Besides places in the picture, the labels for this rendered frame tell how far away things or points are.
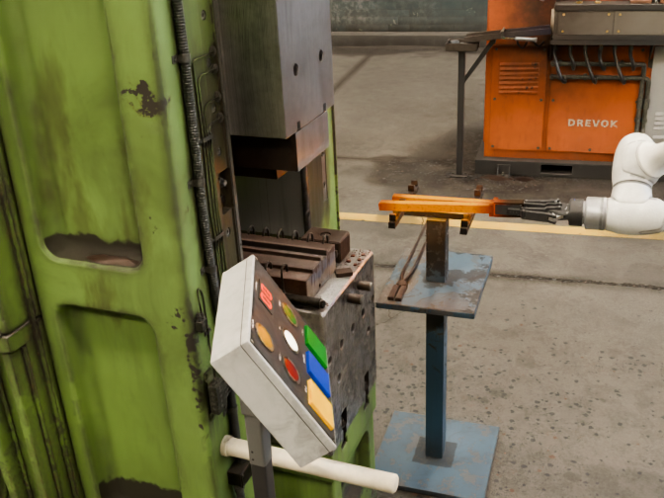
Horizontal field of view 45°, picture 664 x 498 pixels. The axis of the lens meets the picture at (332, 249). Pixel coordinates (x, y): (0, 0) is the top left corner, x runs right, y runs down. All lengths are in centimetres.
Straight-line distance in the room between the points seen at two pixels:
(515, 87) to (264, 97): 370
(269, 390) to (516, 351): 225
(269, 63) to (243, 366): 71
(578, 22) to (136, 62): 382
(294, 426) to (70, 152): 82
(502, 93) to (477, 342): 225
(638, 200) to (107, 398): 148
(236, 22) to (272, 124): 23
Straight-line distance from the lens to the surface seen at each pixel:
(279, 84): 178
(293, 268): 206
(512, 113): 543
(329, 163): 248
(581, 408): 326
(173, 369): 191
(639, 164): 227
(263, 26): 177
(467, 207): 230
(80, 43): 178
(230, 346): 138
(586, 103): 541
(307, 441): 148
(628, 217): 223
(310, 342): 165
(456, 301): 243
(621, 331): 378
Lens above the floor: 191
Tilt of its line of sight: 25 degrees down
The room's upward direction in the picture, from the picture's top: 3 degrees counter-clockwise
